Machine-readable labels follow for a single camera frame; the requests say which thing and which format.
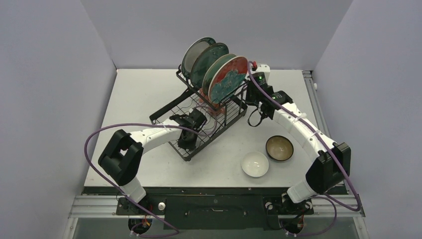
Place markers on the white bowl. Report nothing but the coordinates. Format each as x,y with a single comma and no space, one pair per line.
255,164

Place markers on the aluminium rail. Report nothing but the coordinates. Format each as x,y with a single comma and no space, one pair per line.
329,161

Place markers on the dark bowl beige inside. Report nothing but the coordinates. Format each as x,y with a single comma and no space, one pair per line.
279,148

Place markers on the small pink mug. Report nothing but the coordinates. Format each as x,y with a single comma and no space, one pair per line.
203,99

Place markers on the large pink mug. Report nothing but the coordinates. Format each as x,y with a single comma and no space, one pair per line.
215,113

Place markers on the blue glazed plate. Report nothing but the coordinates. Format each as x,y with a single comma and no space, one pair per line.
204,62

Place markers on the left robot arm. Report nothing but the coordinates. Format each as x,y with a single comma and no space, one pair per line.
122,155

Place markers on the black wire dish rack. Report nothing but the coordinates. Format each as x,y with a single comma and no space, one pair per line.
235,107

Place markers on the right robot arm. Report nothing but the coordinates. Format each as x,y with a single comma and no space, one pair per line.
328,162

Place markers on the green rimmed white plate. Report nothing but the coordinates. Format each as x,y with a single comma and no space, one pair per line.
193,53

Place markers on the black base panel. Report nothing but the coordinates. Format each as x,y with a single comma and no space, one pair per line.
215,209

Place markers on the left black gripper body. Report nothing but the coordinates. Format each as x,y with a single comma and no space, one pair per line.
188,144

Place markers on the light teal flower plate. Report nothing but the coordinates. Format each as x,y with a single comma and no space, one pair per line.
213,69

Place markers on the red and blue plate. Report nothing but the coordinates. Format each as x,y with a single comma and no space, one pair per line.
227,79

